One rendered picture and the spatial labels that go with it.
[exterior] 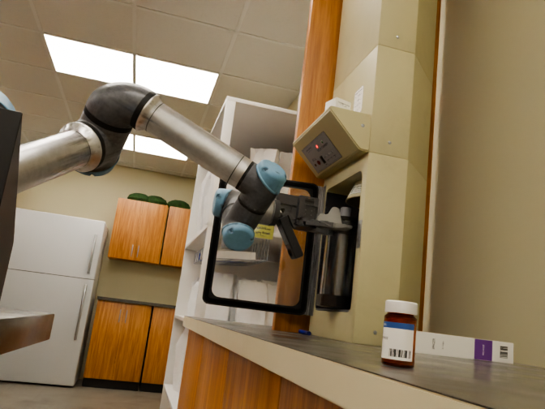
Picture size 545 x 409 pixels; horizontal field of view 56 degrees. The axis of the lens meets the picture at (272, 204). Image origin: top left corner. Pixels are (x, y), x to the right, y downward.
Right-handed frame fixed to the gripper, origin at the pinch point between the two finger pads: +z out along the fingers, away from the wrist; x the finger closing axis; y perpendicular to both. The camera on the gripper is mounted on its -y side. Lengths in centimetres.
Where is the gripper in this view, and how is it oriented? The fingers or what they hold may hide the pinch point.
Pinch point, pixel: (341, 232)
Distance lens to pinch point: 140.3
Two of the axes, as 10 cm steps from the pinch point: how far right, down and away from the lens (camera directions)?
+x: -2.6, 1.8, 9.5
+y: 1.3, -9.7, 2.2
